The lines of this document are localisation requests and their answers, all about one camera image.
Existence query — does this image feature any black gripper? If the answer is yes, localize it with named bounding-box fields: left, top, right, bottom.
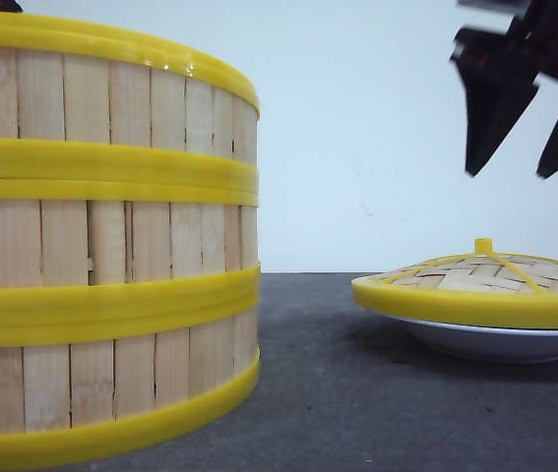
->
left=451, top=1, right=558, bottom=178

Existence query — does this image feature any woven bamboo steamer lid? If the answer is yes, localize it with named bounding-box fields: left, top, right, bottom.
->
left=351, top=238, right=558, bottom=330

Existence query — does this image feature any bamboo steamer basket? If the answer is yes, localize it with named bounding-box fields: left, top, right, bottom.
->
left=0, top=314, right=263, bottom=469
left=0, top=13, right=258, bottom=207
left=0, top=179, right=262, bottom=345

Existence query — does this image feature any white ceramic plate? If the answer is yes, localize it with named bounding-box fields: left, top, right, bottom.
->
left=382, top=312, right=558, bottom=364

